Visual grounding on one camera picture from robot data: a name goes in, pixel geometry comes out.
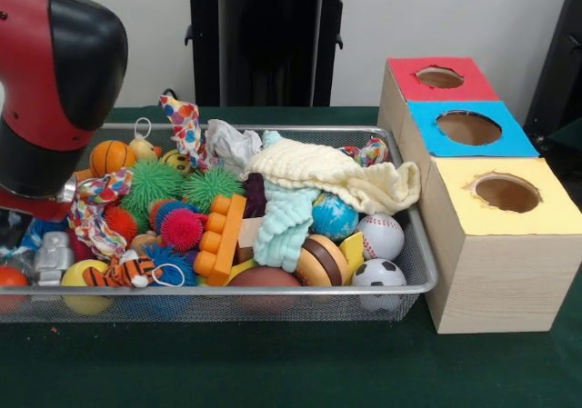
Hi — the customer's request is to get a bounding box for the orange striped tiger plush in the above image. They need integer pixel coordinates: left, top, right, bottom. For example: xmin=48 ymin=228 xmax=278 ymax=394
xmin=83 ymin=255 xmax=166 ymax=289

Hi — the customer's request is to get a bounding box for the cream muslin cloth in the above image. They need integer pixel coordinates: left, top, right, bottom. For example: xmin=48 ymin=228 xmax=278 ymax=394
xmin=243 ymin=139 xmax=422 ymax=216

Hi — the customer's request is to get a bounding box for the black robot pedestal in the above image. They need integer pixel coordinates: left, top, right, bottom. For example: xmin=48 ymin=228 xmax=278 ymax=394
xmin=175 ymin=0 xmax=367 ymax=107

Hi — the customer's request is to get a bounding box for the mint green muslin cloth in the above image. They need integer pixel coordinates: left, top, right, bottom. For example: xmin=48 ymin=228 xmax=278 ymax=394
xmin=253 ymin=129 xmax=322 ymax=274

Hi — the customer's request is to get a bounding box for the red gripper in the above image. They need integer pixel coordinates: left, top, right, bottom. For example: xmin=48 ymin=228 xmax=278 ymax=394
xmin=0 ymin=188 xmax=75 ymax=223

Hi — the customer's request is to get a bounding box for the blue globe ball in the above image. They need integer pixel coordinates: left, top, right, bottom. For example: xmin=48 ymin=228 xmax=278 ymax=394
xmin=311 ymin=193 xmax=360 ymax=242

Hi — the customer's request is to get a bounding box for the wooden box with three holes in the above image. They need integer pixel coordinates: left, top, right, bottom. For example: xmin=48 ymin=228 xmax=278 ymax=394
xmin=376 ymin=55 xmax=582 ymax=335

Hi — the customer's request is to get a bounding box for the brown toy football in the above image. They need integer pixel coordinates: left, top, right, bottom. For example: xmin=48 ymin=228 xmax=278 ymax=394
xmin=227 ymin=267 xmax=304 ymax=289

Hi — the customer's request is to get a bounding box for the orange plastic building block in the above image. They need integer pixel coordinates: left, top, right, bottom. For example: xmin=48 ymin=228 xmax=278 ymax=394
xmin=193 ymin=194 xmax=247 ymax=289

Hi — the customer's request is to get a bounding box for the black and white soccer ball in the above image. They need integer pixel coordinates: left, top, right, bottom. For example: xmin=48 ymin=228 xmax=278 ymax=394
xmin=352 ymin=258 xmax=408 ymax=312

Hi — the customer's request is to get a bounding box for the white baseball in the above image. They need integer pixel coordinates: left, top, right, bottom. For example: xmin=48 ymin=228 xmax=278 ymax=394
xmin=356 ymin=213 xmax=406 ymax=262

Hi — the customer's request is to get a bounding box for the silver mesh bin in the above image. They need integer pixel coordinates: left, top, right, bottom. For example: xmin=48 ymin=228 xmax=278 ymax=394
xmin=0 ymin=124 xmax=440 ymax=325

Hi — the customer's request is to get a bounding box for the toy burger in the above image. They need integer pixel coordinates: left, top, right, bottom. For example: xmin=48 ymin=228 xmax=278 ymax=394
xmin=295 ymin=234 xmax=352 ymax=287

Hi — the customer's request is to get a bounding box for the crushed clear plastic bottle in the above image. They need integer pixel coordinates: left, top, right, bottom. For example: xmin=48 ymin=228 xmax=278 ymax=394
xmin=0 ymin=210 xmax=49 ymax=264

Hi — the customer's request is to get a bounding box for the orange toy basketball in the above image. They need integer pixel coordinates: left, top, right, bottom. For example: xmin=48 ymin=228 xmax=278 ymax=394
xmin=89 ymin=140 xmax=138 ymax=178

